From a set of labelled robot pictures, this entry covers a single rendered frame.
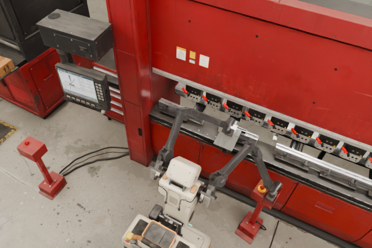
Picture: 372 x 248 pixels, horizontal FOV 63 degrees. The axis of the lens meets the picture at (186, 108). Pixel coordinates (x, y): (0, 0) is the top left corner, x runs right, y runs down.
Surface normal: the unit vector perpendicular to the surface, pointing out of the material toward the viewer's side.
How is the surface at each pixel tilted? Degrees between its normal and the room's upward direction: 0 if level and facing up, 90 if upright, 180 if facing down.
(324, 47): 90
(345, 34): 90
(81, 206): 0
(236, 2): 90
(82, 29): 0
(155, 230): 0
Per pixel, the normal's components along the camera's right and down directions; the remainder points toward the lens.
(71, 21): 0.04, -0.69
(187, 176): -0.32, 0.00
